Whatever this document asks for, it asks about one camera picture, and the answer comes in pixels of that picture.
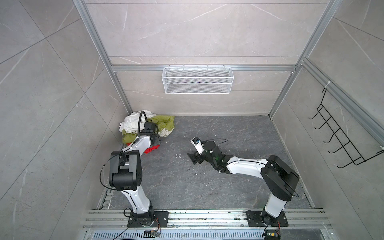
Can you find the red cloth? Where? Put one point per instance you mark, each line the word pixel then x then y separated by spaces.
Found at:
pixel 141 148

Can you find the green cloth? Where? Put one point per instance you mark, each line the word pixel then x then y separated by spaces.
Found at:
pixel 165 124

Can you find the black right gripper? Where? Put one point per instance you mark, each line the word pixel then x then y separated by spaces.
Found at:
pixel 197 157

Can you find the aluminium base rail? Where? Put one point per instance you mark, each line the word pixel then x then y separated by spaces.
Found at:
pixel 208 225

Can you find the white wire mesh basket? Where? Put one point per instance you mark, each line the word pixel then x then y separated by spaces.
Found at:
pixel 197 81

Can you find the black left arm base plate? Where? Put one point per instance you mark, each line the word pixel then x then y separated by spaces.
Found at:
pixel 149 220

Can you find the horizontal aluminium wall rail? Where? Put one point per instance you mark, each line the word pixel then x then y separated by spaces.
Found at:
pixel 236 67

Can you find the right wall aluminium rail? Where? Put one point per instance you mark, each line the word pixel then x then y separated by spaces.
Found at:
pixel 361 115

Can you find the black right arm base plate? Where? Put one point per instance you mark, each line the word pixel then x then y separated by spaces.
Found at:
pixel 263 219

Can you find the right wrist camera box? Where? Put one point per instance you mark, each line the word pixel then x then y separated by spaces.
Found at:
pixel 198 145

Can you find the white cloth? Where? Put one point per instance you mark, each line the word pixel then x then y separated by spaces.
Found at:
pixel 131 122

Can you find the left aluminium frame post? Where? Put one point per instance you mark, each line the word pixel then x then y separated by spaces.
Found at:
pixel 89 24

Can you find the aluminium corner frame post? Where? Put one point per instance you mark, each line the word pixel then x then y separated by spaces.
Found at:
pixel 325 19

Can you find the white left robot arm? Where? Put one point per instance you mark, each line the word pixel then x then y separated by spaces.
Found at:
pixel 126 174

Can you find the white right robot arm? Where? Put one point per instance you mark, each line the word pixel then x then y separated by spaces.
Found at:
pixel 279 177

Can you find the black wire hook rack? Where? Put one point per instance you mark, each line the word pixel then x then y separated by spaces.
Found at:
pixel 354 156

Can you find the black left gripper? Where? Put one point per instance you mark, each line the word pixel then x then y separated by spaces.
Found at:
pixel 157 138

